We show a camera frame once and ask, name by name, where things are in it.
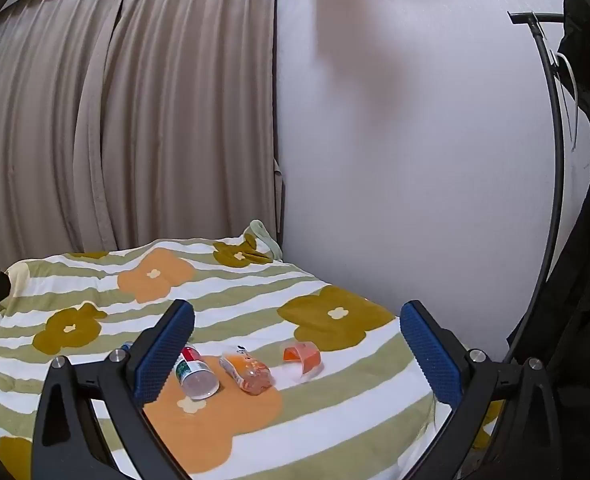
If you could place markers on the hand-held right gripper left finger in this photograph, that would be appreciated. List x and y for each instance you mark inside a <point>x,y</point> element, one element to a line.
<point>162,355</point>

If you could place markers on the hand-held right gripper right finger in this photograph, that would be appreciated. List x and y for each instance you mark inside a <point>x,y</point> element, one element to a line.
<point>432,350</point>

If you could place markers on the clear cup with orange lid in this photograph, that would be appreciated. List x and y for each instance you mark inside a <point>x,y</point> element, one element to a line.
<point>305,357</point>

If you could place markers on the floral striped blanket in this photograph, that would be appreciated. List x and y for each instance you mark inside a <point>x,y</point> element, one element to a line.
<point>215,310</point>

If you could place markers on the orange snack packet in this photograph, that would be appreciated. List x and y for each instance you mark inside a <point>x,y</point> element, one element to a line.
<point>247,370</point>

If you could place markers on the pale green cloth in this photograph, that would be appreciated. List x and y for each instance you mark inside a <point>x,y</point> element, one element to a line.
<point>265,238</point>

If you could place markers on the black hanging garment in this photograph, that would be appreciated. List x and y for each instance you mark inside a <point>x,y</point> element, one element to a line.
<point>582,240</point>

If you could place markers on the black clothes rack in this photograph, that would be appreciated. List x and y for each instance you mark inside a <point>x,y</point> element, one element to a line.
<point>550,160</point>

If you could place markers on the beige curtain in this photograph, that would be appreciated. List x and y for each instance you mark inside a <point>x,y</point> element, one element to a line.
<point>125,110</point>

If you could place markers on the white clothes hanger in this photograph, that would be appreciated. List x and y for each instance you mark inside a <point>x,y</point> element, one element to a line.
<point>567,91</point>

